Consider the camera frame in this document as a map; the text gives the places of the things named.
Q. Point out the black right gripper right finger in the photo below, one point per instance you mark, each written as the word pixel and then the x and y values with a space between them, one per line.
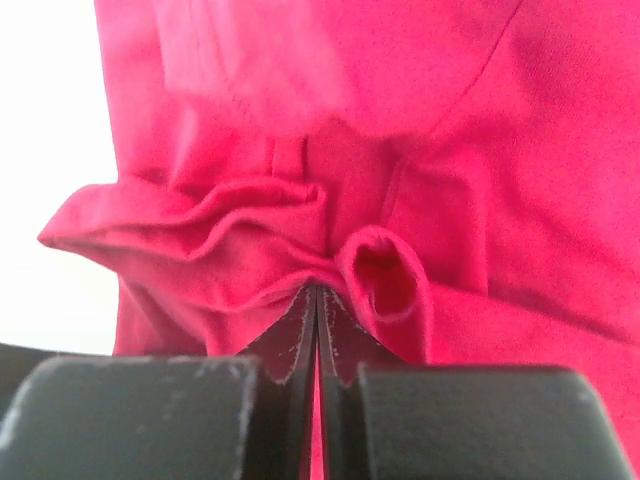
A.
pixel 385 419

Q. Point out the pink t shirt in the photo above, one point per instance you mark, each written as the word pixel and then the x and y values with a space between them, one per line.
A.
pixel 465 174

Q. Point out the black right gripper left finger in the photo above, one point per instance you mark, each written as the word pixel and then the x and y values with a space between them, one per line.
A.
pixel 247 416

